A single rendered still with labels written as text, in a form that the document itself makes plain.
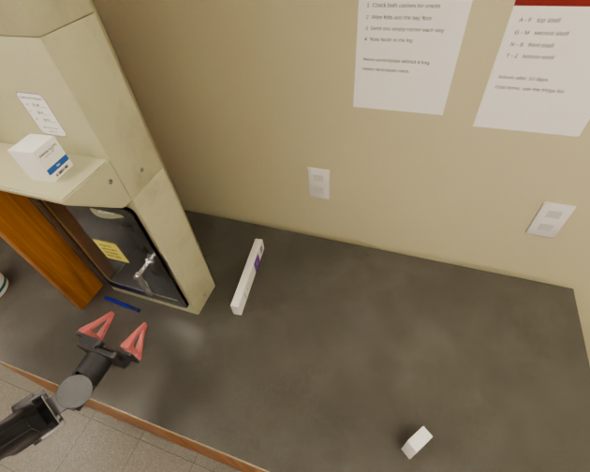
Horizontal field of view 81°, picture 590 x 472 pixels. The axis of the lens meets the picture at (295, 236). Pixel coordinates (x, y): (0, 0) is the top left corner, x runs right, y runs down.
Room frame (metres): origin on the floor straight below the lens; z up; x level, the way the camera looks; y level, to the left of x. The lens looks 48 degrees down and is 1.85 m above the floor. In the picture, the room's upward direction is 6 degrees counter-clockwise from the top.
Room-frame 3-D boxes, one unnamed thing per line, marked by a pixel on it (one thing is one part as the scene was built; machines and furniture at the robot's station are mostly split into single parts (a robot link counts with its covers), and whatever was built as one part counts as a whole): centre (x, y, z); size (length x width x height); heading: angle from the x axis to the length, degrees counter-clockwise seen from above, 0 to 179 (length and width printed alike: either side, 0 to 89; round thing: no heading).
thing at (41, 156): (0.53, 0.41, 1.54); 0.05 x 0.05 x 0.06; 71
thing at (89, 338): (0.41, 0.46, 1.15); 0.09 x 0.07 x 0.07; 155
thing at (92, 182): (0.56, 0.49, 1.46); 0.32 x 0.12 x 0.10; 66
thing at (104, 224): (0.60, 0.47, 1.19); 0.30 x 0.01 x 0.40; 66
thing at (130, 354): (0.38, 0.40, 1.15); 0.09 x 0.07 x 0.07; 155
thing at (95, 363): (0.33, 0.46, 1.15); 0.10 x 0.07 x 0.07; 65
